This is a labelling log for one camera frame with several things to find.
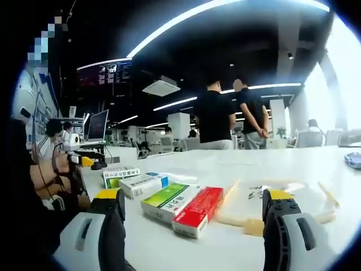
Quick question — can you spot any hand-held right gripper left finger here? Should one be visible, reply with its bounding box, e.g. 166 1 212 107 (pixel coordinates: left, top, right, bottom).
53 187 126 271

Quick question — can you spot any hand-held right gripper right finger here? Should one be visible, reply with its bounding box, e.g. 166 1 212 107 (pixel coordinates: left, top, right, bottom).
262 188 329 271

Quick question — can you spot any blue patterned object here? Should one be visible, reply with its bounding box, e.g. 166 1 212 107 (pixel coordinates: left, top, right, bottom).
343 151 361 170

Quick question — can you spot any person's dark clothing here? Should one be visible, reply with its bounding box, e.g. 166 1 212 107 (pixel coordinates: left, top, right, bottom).
0 117 64 256

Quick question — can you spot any open laptop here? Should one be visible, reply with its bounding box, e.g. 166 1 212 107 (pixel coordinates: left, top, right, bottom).
83 109 110 143

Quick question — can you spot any large green white medicine box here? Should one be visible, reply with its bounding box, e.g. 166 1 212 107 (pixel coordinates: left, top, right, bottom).
140 182 201 224

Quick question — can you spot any white blue medicine box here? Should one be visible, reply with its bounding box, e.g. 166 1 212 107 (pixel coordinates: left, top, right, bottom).
118 172 170 200

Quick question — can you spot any small green white medicine box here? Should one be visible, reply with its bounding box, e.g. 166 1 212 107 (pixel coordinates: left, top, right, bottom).
102 165 141 190

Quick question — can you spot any clear plastic storage pouch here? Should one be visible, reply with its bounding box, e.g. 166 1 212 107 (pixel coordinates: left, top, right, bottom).
219 177 341 235

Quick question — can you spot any ceiling air conditioner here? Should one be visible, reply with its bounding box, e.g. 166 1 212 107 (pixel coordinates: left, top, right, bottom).
142 75 182 98

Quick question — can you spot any red white medicine box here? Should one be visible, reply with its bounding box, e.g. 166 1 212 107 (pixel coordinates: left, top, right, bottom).
171 186 224 239

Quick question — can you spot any dark wall screen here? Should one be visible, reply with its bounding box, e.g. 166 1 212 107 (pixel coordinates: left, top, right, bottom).
76 58 133 97

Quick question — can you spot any grey office chair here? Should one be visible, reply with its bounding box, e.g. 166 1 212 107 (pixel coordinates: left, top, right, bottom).
294 130 324 148

